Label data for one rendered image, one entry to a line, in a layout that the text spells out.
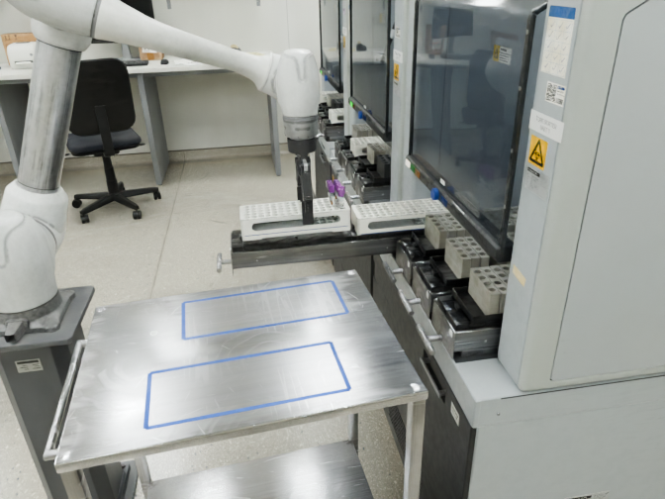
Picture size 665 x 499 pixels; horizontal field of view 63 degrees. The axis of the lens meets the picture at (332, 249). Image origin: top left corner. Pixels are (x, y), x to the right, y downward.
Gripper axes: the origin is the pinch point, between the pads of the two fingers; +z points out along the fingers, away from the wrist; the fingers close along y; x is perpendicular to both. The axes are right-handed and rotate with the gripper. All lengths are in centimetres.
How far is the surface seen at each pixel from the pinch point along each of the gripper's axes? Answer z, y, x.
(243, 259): 10.4, 6.6, -18.0
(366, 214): 2.2, 2.6, 16.8
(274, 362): 7, 56, -13
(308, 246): 8.2, 6.6, -0.4
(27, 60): -9, -309, -165
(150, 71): -1, -280, -75
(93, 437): 7, 69, -43
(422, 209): 2.6, 1.8, 33.1
